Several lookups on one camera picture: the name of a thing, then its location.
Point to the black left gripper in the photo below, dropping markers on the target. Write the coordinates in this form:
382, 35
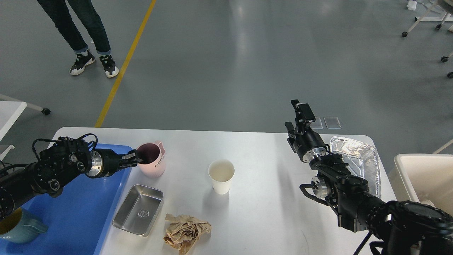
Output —
105, 162

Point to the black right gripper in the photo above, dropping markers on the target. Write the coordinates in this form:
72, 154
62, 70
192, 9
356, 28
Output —
303, 141

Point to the pink ribbed mug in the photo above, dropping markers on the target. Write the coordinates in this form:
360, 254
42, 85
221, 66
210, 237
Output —
153, 162

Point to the stainless steel rectangular tray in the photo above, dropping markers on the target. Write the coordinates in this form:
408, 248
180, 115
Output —
139, 210

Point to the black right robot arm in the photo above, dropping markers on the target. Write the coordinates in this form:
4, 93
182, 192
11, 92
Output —
401, 227

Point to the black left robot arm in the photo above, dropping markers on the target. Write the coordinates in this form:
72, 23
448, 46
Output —
57, 166

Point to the clear floor plate left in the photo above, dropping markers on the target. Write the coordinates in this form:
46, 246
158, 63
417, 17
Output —
317, 124

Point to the clear floor plate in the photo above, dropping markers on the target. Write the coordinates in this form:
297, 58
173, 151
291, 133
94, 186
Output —
317, 124
332, 123

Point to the clear floor plate right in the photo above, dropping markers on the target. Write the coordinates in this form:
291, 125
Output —
332, 123

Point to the aluminium foil tray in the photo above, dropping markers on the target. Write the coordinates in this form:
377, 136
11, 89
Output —
362, 160

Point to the blue plastic tray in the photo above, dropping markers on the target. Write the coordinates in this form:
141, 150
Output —
77, 220

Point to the white paper cup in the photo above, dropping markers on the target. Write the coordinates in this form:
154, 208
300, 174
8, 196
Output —
221, 173

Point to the crumpled brown paper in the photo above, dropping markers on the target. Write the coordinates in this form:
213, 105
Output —
184, 231

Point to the teal ceramic mug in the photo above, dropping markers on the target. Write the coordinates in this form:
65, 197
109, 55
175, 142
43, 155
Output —
21, 227

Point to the beige plastic bin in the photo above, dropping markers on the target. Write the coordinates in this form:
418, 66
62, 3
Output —
424, 178

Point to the white rolling chair base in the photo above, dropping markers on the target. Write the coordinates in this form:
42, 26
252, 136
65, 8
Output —
439, 11

